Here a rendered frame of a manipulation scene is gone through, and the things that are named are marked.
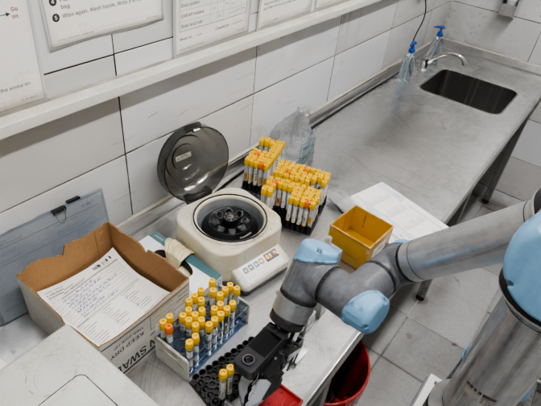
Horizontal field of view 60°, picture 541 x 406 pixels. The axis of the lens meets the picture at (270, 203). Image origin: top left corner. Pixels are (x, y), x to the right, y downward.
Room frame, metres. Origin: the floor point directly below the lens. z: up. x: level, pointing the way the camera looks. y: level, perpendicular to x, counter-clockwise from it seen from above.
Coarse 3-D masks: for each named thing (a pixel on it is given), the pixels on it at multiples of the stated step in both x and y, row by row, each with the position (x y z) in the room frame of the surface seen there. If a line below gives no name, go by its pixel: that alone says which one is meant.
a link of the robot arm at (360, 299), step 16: (336, 272) 0.59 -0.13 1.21; (368, 272) 0.59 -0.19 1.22; (384, 272) 0.60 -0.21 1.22; (320, 288) 0.56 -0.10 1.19; (336, 288) 0.55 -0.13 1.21; (352, 288) 0.55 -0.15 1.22; (368, 288) 0.55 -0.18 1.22; (384, 288) 0.57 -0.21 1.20; (336, 304) 0.54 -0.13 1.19; (352, 304) 0.52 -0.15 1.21; (368, 304) 0.52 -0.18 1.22; (384, 304) 0.53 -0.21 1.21; (352, 320) 0.51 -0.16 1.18; (368, 320) 0.50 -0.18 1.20
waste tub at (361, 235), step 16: (352, 208) 1.09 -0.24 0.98; (336, 224) 1.03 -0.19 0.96; (352, 224) 1.10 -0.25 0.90; (368, 224) 1.07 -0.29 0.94; (384, 224) 1.04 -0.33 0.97; (336, 240) 0.99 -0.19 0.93; (352, 240) 0.96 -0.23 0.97; (368, 240) 1.06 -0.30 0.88; (384, 240) 1.00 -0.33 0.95; (352, 256) 0.95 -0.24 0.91; (368, 256) 0.93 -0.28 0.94
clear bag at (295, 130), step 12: (300, 108) 1.53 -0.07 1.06; (288, 120) 1.47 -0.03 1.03; (300, 120) 1.47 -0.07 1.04; (276, 132) 1.44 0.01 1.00; (288, 132) 1.42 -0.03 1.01; (300, 132) 1.44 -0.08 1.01; (312, 132) 1.54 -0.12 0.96; (288, 144) 1.40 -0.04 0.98; (300, 144) 1.39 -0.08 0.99; (312, 144) 1.48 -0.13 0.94; (288, 156) 1.38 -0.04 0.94; (300, 156) 1.38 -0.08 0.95; (312, 156) 1.48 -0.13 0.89
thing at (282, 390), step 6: (282, 384) 0.56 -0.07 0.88; (276, 390) 0.55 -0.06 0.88; (282, 390) 0.55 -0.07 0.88; (288, 390) 0.55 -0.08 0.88; (270, 396) 0.53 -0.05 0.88; (276, 396) 0.54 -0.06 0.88; (282, 396) 0.54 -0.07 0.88; (288, 396) 0.54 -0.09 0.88; (294, 396) 0.54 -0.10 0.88; (264, 402) 0.52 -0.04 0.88; (270, 402) 0.52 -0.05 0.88; (276, 402) 0.52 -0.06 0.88; (282, 402) 0.53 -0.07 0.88; (288, 402) 0.53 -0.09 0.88; (294, 402) 0.53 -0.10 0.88; (300, 402) 0.53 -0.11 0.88
